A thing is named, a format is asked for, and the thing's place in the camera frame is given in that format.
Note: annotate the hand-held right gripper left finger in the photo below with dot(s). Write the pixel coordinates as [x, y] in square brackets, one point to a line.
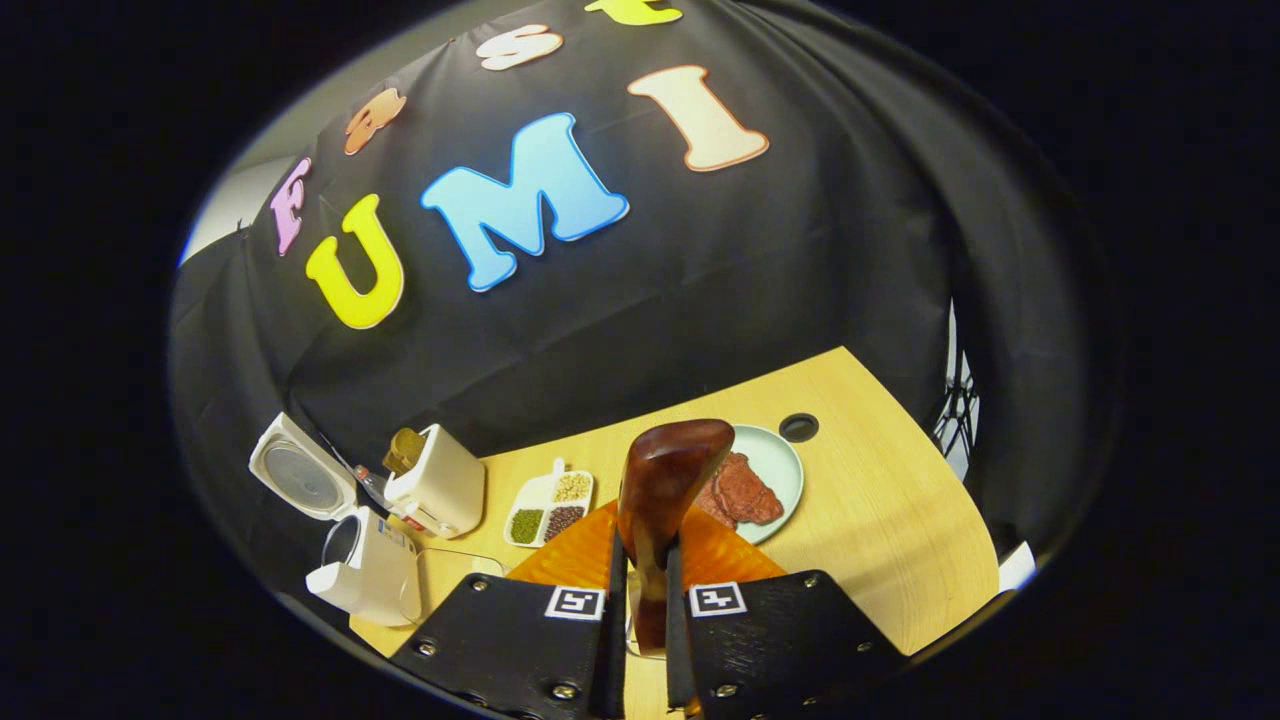
[520, 640]

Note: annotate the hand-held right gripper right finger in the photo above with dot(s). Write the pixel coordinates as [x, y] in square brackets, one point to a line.
[780, 640]

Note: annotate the white rice cooker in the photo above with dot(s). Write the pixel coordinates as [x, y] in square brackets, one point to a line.
[375, 575]

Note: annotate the brown wooden spoon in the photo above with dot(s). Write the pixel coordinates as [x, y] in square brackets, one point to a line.
[665, 480]

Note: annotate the clear plastic rice box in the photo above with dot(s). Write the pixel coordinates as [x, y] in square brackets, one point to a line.
[460, 585]

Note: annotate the white divided seasoning dish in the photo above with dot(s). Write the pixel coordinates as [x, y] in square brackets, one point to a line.
[548, 505]

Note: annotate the white toaster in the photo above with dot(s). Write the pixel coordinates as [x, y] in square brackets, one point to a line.
[445, 485]

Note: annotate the pale green plate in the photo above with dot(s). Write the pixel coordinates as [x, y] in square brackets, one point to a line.
[780, 465]

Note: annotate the clear plastic bottle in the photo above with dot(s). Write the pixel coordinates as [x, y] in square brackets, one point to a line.
[372, 485]

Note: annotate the brown bread slice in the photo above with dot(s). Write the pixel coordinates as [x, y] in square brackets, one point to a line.
[403, 450]

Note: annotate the black tripod stand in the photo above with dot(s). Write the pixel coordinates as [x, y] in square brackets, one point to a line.
[958, 400]

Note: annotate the black backdrop cloth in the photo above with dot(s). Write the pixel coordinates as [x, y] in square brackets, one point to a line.
[750, 260]

